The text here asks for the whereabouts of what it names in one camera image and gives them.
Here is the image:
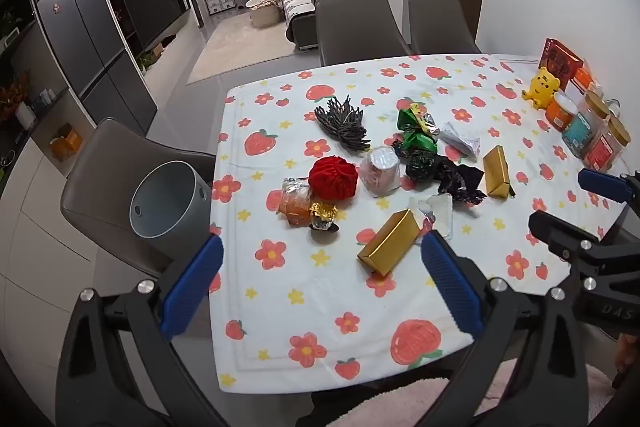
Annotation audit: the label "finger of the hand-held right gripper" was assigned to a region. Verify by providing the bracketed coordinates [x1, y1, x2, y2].
[529, 210, 606, 264]
[577, 168, 640, 208]

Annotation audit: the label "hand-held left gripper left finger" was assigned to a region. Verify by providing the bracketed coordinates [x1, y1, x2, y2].
[55, 234, 231, 427]

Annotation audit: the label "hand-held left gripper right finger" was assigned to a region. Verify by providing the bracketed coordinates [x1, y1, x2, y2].
[420, 229, 596, 427]

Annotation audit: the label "clear plastic wrapper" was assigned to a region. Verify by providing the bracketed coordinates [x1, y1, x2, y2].
[410, 194, 454, 240]

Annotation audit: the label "gold cardboard box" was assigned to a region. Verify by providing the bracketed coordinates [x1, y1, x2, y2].
[356, 209, 422, 278]
[482, 145, 517, 198]

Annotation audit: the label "grey round bin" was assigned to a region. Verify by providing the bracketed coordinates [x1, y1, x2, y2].
[129, 161, 213, 264]

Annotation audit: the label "black plastic bag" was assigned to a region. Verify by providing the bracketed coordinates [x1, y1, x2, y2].
[392, 139, 486, 205]

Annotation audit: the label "clear plastic cup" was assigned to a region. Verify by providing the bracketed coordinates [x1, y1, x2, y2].
[360, 147, 402, 198]

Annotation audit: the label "orange wrapper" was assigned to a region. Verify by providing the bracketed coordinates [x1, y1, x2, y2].
[280, 177, 316, 226]

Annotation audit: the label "gold foil wrapper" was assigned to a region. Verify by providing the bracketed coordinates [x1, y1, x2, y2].
[308, 202, 341, 234]

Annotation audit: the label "green snack wrapper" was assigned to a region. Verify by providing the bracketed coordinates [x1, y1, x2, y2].
[396, 103, 441, 155]

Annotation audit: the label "red velvet ball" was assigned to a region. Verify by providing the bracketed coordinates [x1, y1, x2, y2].
[308, 155, 359, 198]

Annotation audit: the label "red jar with wooden lid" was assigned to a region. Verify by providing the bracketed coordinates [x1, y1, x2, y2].
[582, 116, 632, 170]

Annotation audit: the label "teal jar with wooden lid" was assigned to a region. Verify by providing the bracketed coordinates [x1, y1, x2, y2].
[561, 91, 611, 159]

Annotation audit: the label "orange jar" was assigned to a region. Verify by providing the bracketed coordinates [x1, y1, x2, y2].
[545, 92, 581, 131]

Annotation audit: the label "small orange box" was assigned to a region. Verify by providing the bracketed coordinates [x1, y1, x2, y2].
[570, 67, 603, 95]

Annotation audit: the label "yellow tiger toy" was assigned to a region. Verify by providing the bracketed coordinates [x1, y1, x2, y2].
[521, 67, 562, 110]

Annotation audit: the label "floral strawberry printed tablecloth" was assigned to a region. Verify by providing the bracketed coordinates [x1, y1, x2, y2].
[207, 53, 640, 395]

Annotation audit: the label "red gift box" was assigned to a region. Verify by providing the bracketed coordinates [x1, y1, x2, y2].
[539, 38, 585, 92]

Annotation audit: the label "white paper packet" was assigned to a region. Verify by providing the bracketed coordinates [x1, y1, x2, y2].
[440, 122, 482, 158]

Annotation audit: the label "grey leather dining chair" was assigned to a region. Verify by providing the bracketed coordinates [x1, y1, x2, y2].
[315, 0, 412, 68]
[408, 0, 481, 56]
[60, 117, 217, 279]

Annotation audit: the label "orange cardboard box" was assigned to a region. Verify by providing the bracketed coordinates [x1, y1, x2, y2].
[50, 124, 83, 160]

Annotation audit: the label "dark dried twig bundle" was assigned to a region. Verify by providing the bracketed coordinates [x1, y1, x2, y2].
[314, 94, 372, 152]

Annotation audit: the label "beige rug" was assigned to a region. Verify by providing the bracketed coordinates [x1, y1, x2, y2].
[186, 9, 321, 85]

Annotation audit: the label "dark grey refrigerator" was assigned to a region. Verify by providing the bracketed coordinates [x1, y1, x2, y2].
[27, 0, 160, 135]

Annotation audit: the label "beige round ottoman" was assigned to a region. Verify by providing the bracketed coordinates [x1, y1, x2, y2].
[248, 0, 283, 28]

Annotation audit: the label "dark wall cabinet unit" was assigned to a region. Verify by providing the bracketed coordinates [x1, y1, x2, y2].
[105, 0, 193, 52]

